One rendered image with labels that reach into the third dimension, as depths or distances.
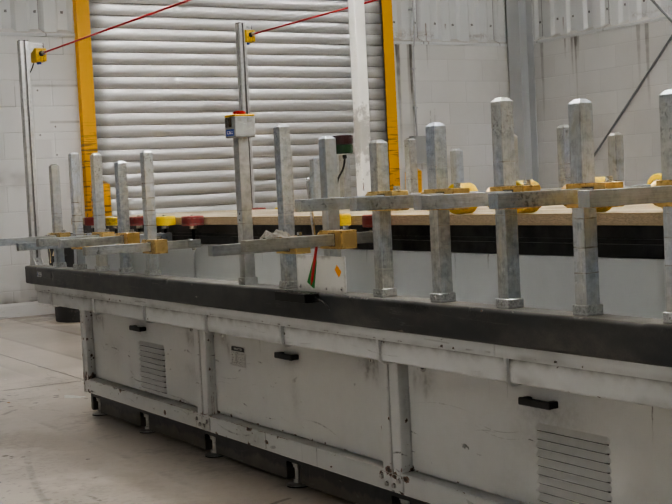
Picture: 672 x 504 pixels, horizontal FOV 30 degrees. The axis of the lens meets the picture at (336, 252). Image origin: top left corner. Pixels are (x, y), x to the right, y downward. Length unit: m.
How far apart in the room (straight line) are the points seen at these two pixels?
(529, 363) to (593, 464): 0.35
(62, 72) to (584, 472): 8.77
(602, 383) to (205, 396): 2.35
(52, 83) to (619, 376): 9.07
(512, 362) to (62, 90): 8.75
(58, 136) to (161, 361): 6.27
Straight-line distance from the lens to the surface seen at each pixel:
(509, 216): 2.78
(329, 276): 3.39
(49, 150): 11.20
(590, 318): 2.57
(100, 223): 4.98
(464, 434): 3.41
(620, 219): 2.81
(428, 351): 3.10
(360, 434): 3.84
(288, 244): 3.29
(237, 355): 4.50
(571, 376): 2.70
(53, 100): 11.25
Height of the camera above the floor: 0.99
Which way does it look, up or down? 3 degrees down
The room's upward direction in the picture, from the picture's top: 3 degrees counter-clockwise
